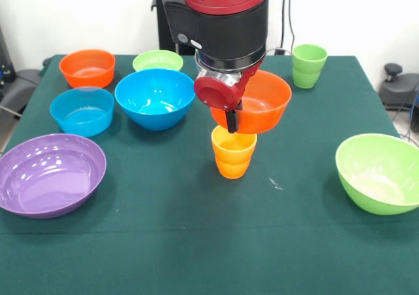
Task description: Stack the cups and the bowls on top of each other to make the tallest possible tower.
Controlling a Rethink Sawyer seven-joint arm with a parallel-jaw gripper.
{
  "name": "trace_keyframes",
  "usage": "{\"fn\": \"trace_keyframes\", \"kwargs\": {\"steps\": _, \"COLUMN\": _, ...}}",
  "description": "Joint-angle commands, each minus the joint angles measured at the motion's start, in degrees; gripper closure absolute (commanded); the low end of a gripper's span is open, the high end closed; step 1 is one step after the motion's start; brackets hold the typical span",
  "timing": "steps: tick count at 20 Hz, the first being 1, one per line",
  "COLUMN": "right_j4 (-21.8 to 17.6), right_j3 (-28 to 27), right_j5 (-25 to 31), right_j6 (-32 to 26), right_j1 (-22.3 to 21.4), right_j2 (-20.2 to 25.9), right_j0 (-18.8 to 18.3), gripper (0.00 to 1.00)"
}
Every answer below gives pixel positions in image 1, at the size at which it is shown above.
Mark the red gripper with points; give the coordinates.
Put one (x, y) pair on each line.
(212, 93)

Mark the orange bowl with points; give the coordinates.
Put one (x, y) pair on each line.
(86, 76)
(262, 118)

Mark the orange-yellow stepped cup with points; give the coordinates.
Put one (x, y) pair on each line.
(234, 161)

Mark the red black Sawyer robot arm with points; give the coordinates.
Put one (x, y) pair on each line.
(229, 23)

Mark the large blue bowl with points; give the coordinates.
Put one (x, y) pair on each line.
(155, 112)

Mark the green stepped cup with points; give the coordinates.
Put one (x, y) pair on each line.
(309, 66)

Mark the small light green bowl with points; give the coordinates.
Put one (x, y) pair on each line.
(157, 61)

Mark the dark green tablecloth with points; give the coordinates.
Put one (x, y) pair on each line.
(209, 226)

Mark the small blue bowl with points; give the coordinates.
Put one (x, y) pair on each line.
(82, 121)

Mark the large green bowl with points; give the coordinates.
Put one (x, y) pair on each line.
(376, 183)

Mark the grey stand base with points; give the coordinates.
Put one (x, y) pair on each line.
(399, 92)
(19, 85)

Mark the purple bowl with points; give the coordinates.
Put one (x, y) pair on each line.
(49, 183)

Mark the black device with blue light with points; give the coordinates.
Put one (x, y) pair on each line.
(6, 66)

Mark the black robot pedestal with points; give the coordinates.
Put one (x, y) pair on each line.
(160, 30)

